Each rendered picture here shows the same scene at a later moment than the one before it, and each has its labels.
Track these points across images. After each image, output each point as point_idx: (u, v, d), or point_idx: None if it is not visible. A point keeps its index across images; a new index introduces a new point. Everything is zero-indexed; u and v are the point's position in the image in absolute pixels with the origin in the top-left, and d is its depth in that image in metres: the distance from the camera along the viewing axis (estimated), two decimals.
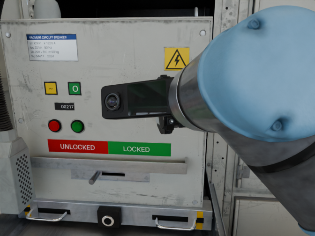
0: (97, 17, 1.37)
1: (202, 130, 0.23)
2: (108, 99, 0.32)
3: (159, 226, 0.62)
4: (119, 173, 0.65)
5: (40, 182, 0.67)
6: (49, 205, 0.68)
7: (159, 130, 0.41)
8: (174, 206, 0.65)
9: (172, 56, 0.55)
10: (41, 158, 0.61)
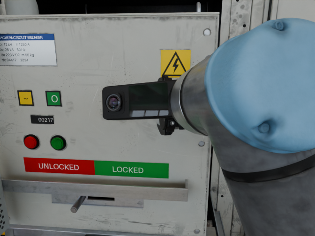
0: None
1: (204, 135, 0.23)
2: (108, 99, 0.32)
3: None
4: None
5: (17, 206, 0.58)
6: (27, 232, 0.58)
7: (159, 130, 0.41)
8: (172, 235, 0.56)
9: (170, 60, 0.46)
10: (15, 181, 0.51)
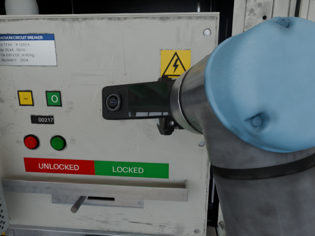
0: (73, 9, 1.07)
1: (203, 135, 0.23)
2: (108, 99, 0.32)
3: None
4: None
5: (17, 206, 0.58)
6: (27, 232, 0.58)
7: (159, 130, 0.41)
8: (172, 235, 0.56)
9: (170, 60, 0.46)
10: (15, 181, 0.51)
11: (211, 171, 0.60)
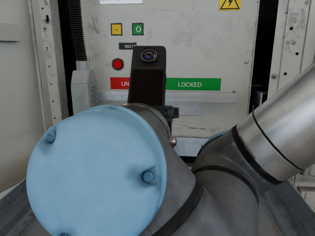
0: None
1: None
2: (151, 51, 0.32)
3: None
4: None
5: None
6: None
7: None
8: None
9: None
10: (108, 92, 0.69)
11: (256, 99, 0.69)
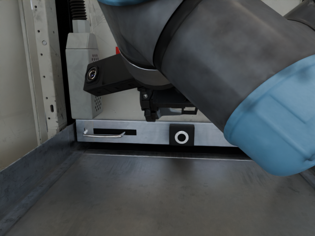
0: None
1: (137, 67, 0.23)
2: (88, 72, 0.35)
3: None
4: None
5: (104, 99, 0.62)
6: (113, 124, 0.62)
7: (147, 120, 0.40)
8: None
9: None
10: None
11: None
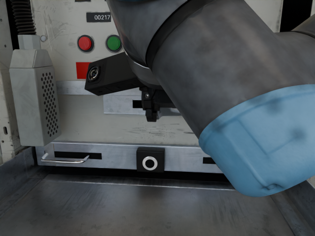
0: None
1: (142, 66, 0.23)
2: (90, 71, 0.34)
3: None
4: None
5: (65, 119, 0.55)
6: (76, 147, 0.56)
7: (148, 120, 0.40)
8: None
9: None
10: (70, 82, 0.49)
11: None
